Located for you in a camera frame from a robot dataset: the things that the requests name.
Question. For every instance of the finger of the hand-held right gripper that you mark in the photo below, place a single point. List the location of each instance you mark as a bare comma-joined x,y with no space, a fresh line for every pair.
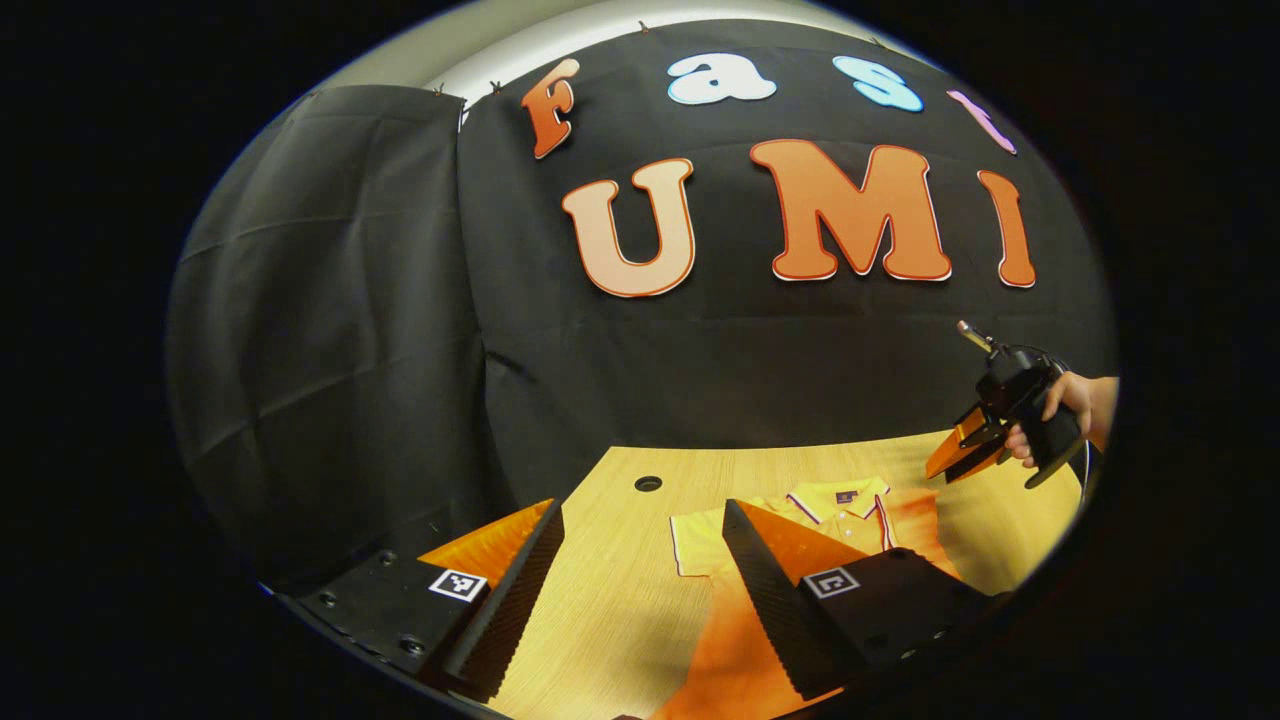
950,445
980,462

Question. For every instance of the orange T-shirt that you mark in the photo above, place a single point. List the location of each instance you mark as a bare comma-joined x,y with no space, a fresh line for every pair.
860,520

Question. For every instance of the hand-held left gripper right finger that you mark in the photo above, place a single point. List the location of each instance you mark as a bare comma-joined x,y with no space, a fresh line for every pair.
775,610

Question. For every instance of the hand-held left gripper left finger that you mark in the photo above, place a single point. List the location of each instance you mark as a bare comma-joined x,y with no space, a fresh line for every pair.
512,600

